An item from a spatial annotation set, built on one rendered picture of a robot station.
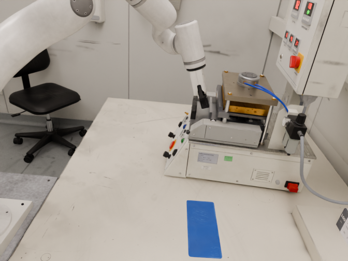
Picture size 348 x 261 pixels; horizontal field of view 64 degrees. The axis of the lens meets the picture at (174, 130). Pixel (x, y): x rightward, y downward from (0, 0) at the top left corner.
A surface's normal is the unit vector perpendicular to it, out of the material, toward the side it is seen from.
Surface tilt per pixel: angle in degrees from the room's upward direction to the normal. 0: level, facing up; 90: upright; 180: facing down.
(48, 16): 104
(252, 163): 90
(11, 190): 0
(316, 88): 90
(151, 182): 0
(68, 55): 90
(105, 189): 0
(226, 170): 90
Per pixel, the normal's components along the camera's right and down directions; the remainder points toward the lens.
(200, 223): 0.08, -0.86
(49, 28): 0.10, 0.76
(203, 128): -0.11, 0.49
